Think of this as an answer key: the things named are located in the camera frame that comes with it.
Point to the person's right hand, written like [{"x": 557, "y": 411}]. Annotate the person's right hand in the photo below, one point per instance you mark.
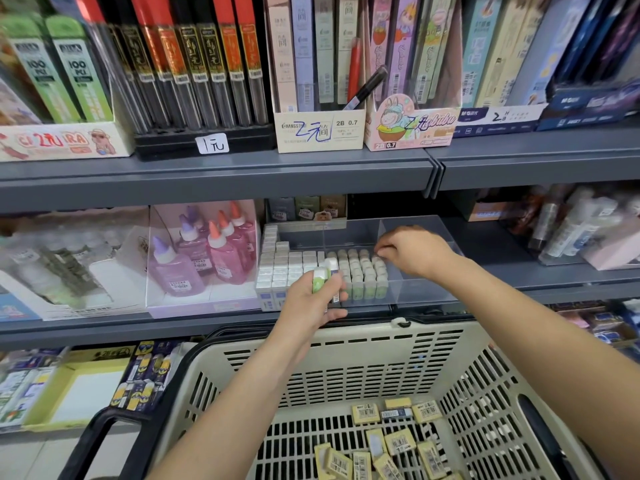
[{"x": 418, "y": 253}]

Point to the person's left hand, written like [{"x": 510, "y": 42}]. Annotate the person's left hand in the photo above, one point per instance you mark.
[{"x": 303, "y": 320}]

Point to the rows of white erasers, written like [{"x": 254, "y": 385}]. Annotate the rows of white erasers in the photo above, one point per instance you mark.
[{"x": 285, "y": 270}]

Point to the row of white green erasers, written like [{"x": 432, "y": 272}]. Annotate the row of white green erasers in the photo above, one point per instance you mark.
[{"x": 365, "y": 277}]

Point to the beige shopping basket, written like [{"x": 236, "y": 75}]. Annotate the beige shopping basket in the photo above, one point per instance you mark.
[{"x": 370, "y": 360}]

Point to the pile of erasers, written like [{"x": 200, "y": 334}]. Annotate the pile of erasers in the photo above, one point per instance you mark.
[{"x": 385, "y": 445}]

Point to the grey store shelves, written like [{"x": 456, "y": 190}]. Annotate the grey store shelves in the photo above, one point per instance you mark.
[{"x": 200, "y": 180}]

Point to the person's left forearm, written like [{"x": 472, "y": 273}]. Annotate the person's left forearm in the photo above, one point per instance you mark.
[{"x": 230, "y": 425}]

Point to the person's right forearm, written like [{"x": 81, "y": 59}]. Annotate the person's right forearm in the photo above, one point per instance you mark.
[{"x": 550, "y": 360}]

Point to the pink glue display box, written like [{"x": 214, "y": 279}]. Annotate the pink glue display box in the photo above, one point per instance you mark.
[{"x": 200, "y": 307}]

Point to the colourful pencil display box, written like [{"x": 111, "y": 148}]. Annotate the colourful pencil display box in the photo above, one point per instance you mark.
[{"x": 412, "y": 127}]

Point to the white pencil display box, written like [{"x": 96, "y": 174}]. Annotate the white pencil display box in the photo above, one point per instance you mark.
[{"x": 318, "y": 133}]

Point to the blue white display box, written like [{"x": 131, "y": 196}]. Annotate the blue white display box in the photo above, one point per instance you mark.
[{"x": 500, "y": 117}]

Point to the white glue display box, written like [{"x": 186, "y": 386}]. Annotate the white glue display box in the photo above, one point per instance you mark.
[{"x": 115, "y": 290}]

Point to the yellow empty display box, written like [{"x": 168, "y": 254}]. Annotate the yellow empty display box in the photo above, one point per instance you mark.
[{"x": 78, "y": 395}]

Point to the white eraser display box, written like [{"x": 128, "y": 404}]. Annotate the white eraser display box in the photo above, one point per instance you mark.
[{"x": 22, "y": 393}]

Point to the cartoon print display box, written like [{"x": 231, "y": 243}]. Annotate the cartoon print display box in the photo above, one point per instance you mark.
[{"x": 60, "y": 143}]

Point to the clear plastic divider tray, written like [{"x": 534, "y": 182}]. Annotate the clear plastic divider tray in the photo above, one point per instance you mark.
[{"x": 425, "y": 290}]

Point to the translucent glue bottle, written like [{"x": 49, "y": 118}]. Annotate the translucent glue bottle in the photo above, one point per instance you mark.
[
  {"x": 307, "y": 208},
  {"x": 333, "y": 206},
  {"x": 281, "y": 209}
]

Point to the pink glue bottle orange cap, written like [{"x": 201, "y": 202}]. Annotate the pink glue bottle orange cap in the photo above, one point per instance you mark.
[
  {"x": 240, "y": 240},
  {"x": 225, "y": 257},
  {"x": 247, "y": 225}
]

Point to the pink glue bottle purple cap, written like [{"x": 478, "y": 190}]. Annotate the pink glue bottle purple cap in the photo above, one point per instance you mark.
[
  {"x": 175, "y": 270},
  {"x": 195, "y": 245}
]

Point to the dark blue yellow packets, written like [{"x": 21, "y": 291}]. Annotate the dark blue yellow packets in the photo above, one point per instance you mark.
[{"x": 145, "y": 373}]

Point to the black pen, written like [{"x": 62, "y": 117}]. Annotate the black pen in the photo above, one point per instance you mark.
[{"x": 365, "y": 87}]

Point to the white price label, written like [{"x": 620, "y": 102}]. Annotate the white price label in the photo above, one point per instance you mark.
[{"x": 212, "y": 144}]

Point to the black lead tube display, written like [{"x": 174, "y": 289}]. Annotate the black lead tube display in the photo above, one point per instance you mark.
[{"x": 185, "y": 142}]

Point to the row of clear glue bottles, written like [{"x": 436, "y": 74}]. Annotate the row of clear glue bottles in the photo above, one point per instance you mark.
[{"x": 65, "y": 267}]

